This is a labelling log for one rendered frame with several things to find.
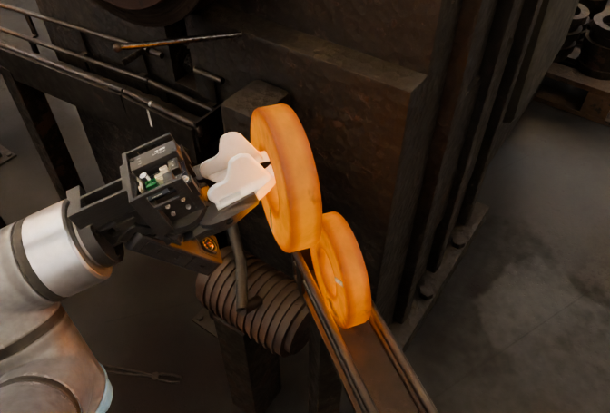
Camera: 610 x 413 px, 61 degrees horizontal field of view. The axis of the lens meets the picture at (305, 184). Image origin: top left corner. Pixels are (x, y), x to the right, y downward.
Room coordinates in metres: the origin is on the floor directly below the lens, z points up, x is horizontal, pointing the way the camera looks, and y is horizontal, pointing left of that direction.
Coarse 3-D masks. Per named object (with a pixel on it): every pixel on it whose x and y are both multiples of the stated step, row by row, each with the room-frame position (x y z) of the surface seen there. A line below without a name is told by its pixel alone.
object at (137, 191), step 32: (128, 160) 0.38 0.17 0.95; (160, 160) 0.37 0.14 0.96; (96, 192) 0.34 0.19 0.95; (128, 192) 0.33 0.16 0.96; (160, 192) 0.34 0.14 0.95; (192, 192) 0.35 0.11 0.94; (96, 224) 0.32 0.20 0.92; (128, 224) 0.33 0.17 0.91; (160, 224) 0.32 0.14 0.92; (192, 224) 0.33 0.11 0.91; (96, 256) 0.30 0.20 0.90
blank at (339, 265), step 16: (336, 224) 0.44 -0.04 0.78; (320, 240) 0.45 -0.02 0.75; (336, 240) 0.42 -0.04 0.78; (352, 240) 0.42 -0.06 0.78; (320, 256) 0.46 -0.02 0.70; (336, 256) 0.40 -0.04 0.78; (352, 256) 0.40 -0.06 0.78; (320, 272) 0.44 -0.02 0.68; (336, 272) 0.39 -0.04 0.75; (352, 272) 0.38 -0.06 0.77; (320, 288) 0.44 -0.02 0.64; (336, 288) 0.39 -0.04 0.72; (352, 288) 0.37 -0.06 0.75; (368, 288) 0.37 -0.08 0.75; (336, 304) 0.39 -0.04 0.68; (352, 304) 0.36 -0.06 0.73; (368, 304) 0.36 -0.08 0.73; (336, 320) 0.38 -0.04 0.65; (352, 320) 0.35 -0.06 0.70
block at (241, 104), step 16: (256, 80) 0.76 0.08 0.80; (240, 96) 0.71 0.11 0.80; (256, 96) 0.71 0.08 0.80; (272, 96) 0.71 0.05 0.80; (288, 96) 0.72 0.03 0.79; (224, 112) 0.68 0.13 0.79; (240, 112) 0.67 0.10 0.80; (224, 128) 0.69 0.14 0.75; (240, 128) 0.67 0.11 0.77; (256, 208) 0.65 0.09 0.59
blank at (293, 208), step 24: (264, 120) 0.41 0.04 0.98; (288, 120) 0.40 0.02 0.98; (264, 144) 0.41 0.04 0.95; (288, 144) 0.37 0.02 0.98; (288, 168) 0.35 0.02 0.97; (312, 168) 0.36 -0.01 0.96; (288, 192) 0.34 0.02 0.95; (312, 192) 0.34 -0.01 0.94; (288, 216) 0.33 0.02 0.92; (312, 216) 0.33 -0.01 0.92; (288, 240) 0.33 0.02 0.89; (312, 240) 0.33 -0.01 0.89
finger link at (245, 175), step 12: (240, 156) 0.37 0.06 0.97; (228, 168) 0.36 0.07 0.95; (240, 168) 0.37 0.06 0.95; (252, 168) 0.37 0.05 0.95; (228, 180) 0.36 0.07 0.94; (240, 180) 0.37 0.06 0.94; (252, 180) 0.37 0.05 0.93; (264, 180) 0.37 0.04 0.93; (216, 192) 0.36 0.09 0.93; (228, 192) 0.36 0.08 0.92; (240, 192) 0.36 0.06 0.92; (264, 192) 0.37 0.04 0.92; (216, 204) 0.35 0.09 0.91; (228, 204) 0.35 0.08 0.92
